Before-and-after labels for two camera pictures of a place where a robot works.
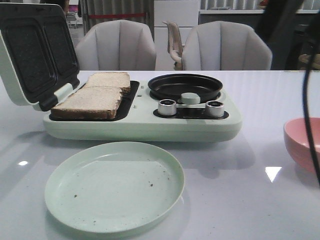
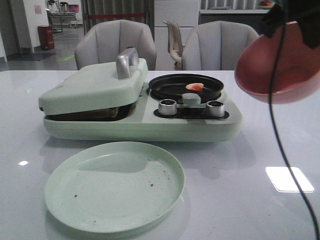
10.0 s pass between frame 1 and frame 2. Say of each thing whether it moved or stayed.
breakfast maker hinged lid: moved
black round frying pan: stayed
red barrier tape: stayed
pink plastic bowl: moved
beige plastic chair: stayed
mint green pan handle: stayed
